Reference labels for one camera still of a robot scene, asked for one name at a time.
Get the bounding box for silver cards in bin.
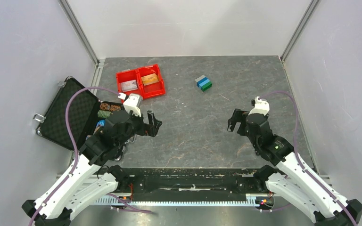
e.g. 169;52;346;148
120;80;138;92

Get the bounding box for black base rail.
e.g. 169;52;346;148
113;168;270;202

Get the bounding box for aluminium toothed rail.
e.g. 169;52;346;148
90;195;264;207

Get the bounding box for orange brown chip roll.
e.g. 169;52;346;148
99;103;122;112

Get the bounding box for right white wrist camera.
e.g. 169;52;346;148
249;97;270;116

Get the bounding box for right red bin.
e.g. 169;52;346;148
137;64;166;99

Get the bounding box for black poker chip case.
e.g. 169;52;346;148
36;77;124;151

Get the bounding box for blue round chip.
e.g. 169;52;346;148
96;120;105;127

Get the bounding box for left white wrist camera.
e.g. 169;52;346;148
118;93;143;117

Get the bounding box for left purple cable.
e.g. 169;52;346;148
28;87;121;226

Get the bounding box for gold cards in bin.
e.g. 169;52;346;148
141;73;159;86

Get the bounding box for left red bin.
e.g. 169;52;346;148
115;69;145;99

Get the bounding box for grey blue green block stack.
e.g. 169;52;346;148
195;75;213;92

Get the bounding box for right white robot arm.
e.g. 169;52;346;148
227;109;362;226

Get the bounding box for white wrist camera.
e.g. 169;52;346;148
118;93;143;117
249;97;270;116

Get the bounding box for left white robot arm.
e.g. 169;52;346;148
22;110;163;226

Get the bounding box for red bin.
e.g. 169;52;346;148
115;69;145;99
137;64;166;99

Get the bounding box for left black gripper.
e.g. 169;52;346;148
115;108;162;147

